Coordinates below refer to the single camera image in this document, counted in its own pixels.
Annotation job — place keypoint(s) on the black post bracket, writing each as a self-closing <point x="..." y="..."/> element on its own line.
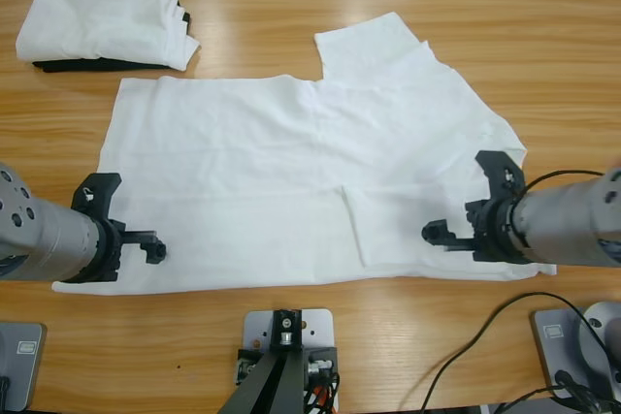
<point x="330" y="353"/>
<point x="245" y="360"/>

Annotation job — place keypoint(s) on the folded white t-shirt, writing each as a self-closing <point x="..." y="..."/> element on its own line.
<point x="97" y="21"/>

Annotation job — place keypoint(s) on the folded black garment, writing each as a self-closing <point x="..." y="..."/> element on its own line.
<point x="73" y="66"/>

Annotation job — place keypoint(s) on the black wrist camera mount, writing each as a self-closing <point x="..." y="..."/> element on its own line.
<point x="97" y="191"/>
<point x="500" y="174"/>

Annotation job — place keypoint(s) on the white t-shirt with black print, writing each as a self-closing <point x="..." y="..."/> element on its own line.
<point x="291" y="167"/>

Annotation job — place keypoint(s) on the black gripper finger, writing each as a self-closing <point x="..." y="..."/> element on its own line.
<point x="143" y="236"/>
<point x="155" y="257"/>
<point x="461" y="245"/>
<point x="436" y="230"/>

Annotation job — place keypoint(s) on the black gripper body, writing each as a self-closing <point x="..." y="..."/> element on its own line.
<point x="107" y="249"/>
<point x="500" y="234"/>

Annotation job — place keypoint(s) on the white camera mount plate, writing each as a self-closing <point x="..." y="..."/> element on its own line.
<point x="322" y="329"/>

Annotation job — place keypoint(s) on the black post clamp with bolt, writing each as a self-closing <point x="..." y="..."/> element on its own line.
<point x="279" y="322"/>

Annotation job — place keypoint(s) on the dark camera post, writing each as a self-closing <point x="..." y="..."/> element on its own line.
<point x="264" y="390"/>

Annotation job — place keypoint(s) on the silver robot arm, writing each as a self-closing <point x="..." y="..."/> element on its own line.
<point x="567" y="220"/>
<point x="48" y="239"/>

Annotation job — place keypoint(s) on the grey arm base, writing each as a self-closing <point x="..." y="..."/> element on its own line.
<point x="558" y="351"/>
<point x="24" y="365"/>

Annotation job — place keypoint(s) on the black base plug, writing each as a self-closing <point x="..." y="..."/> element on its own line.
<point x="565" y="377"/>

